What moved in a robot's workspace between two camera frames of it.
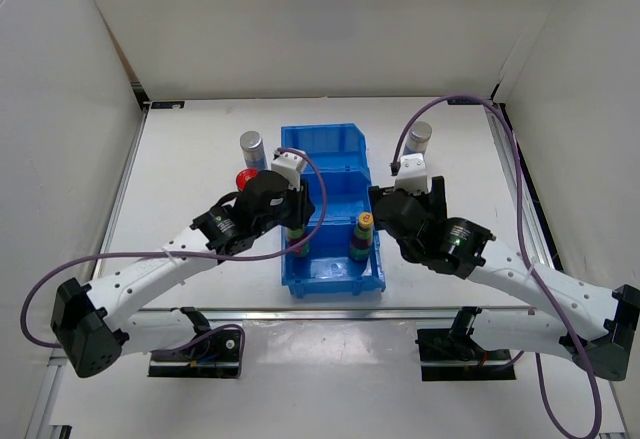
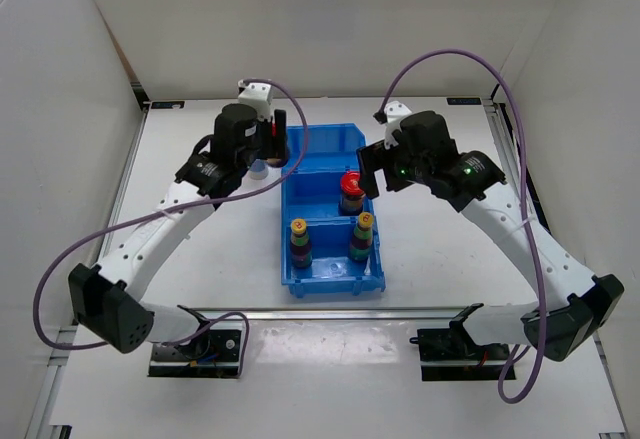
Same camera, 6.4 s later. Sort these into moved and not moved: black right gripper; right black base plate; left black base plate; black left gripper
Moved: black left gripper; black right gripper
Not moved: left black base plate; right black base plate
